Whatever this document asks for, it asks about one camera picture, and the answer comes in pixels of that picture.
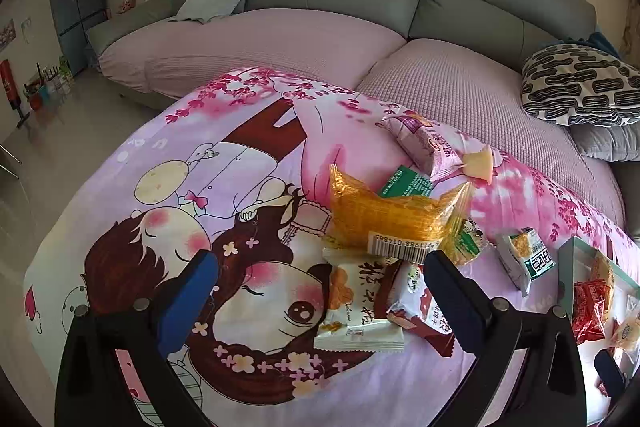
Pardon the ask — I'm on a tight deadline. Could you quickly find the large red snack packet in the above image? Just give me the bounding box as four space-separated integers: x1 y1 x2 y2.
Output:
571 279 612 345

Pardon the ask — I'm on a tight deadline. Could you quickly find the teal cardboard box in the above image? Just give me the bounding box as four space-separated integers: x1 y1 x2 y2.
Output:
556 236 640 408

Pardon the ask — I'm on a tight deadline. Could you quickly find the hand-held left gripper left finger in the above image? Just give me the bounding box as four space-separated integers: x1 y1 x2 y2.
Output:
54 249 219 427

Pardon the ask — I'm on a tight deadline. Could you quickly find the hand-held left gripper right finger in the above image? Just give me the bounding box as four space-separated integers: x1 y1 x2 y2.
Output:
424 249 587 427

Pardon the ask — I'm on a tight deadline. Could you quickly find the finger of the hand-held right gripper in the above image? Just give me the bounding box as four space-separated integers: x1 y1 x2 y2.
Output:
594 349 628 400

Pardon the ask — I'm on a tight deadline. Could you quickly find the green snack packet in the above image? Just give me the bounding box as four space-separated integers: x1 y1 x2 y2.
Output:
377 165 435 198

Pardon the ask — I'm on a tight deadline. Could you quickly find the pink purple snack packet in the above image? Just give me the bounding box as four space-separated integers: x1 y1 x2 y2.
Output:
381 114 466 182

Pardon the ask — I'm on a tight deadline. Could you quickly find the pale yellow wedge snack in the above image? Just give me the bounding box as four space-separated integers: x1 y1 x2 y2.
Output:
461 145 496 185

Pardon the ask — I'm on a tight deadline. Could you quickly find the black white patterned pillow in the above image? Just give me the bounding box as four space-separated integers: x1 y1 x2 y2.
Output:
520 44 640 128

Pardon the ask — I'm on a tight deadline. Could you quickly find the white cookie print packet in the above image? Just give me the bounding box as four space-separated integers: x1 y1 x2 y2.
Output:
314 247 406 353

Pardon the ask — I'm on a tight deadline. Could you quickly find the grey blue refrigerator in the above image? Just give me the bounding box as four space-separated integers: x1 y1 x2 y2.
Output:
47 0 108 78

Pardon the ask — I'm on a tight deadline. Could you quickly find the orange snack packet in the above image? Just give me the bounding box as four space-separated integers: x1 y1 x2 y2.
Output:
328 163 473 264

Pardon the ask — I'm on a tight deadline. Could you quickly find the red standing sign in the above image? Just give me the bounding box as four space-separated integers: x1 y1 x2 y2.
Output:
0 59 28 130

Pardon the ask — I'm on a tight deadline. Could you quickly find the blue cloth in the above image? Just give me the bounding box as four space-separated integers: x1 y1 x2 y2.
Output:
560 32 621 58

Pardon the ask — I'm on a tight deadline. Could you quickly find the printed cartoon blanket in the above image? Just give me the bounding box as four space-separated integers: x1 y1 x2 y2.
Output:
22 67 640 427

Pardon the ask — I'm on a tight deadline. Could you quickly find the small green white packet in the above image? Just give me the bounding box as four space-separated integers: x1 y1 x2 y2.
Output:
440 219 487 267
495 227 557 298

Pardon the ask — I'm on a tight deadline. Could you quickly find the dark red snack packet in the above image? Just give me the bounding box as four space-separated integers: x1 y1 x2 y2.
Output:
375 259 458 358

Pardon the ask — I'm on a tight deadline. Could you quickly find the grey pillow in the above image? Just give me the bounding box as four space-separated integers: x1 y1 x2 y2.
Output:
570 124 640 162

